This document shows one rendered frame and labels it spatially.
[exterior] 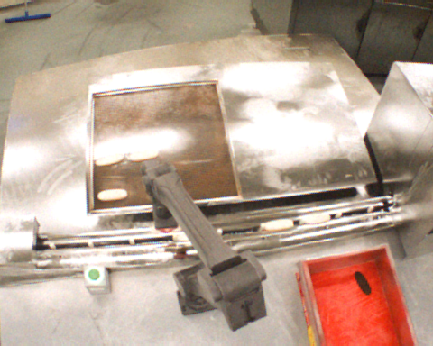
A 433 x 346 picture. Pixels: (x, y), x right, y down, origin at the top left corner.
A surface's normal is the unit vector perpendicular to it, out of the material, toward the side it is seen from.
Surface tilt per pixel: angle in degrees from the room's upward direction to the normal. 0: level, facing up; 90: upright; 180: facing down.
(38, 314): 0
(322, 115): 10
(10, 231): 0
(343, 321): 0
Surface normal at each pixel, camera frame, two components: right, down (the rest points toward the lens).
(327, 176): 0.08, -0.46
